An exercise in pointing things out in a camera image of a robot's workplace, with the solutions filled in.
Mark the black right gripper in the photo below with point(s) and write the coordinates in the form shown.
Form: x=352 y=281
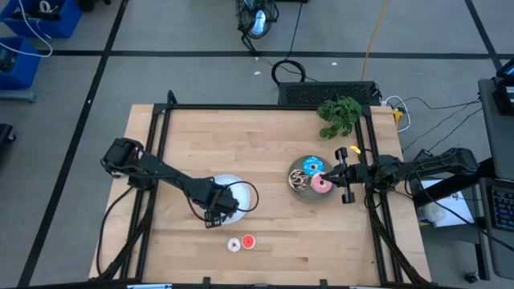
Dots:
x=357 y=174

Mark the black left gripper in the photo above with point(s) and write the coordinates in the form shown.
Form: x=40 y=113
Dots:
x=217 y=200

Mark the large pink frosted donut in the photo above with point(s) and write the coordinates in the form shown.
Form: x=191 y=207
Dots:
x=317 y=186

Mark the large blue frosted donut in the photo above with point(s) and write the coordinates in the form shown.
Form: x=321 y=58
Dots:
x=307 y=161

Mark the large chocolate frosted donut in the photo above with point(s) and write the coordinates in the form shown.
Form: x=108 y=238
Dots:
x=293 y=182

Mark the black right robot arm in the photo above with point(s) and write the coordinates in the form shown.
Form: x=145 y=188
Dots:
x=433 y=164

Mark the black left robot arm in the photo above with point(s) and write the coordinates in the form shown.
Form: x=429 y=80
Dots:
x=160 y=170

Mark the white round plate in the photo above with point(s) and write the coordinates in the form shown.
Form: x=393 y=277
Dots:
x=242 y=196

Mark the grey round plate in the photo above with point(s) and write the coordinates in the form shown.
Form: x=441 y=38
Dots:
x=309 y=196

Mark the small white sprinkled donut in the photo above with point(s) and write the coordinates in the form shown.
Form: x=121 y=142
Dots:
x=230 y=245

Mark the small red frosted donut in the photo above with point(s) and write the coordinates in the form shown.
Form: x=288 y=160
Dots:
x=245 y=241

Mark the green potted plant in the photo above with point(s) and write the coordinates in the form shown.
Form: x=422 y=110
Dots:
x=341 y=114

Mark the black computer case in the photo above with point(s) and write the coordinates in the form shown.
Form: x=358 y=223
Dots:
x=321 y=94

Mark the yellow power plug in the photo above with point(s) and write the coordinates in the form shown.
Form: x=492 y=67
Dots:
x=397 y=116

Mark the white paper sheet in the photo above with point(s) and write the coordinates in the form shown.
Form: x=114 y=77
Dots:
x=431 y=188

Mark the white round container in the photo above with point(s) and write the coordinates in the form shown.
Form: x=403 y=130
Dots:
x=435 y=212

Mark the grey office desk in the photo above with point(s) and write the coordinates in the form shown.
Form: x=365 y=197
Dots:
x=498 y=140

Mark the black caster wheel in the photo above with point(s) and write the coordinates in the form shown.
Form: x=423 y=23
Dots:
x=472 y=277

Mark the black computer keyboard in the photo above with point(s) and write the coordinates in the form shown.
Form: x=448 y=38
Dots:
x=504 y=208

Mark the black floor fan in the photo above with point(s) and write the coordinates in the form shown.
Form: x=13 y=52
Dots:
x=259 y=22

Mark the large black monitor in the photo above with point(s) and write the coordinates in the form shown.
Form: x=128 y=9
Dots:
x=505 y=88

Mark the blue storage bin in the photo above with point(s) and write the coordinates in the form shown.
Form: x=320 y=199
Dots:
x=60 y=28
x=24 y=68

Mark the silver metal bracket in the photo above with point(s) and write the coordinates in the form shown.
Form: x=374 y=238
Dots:
x=148 y=286

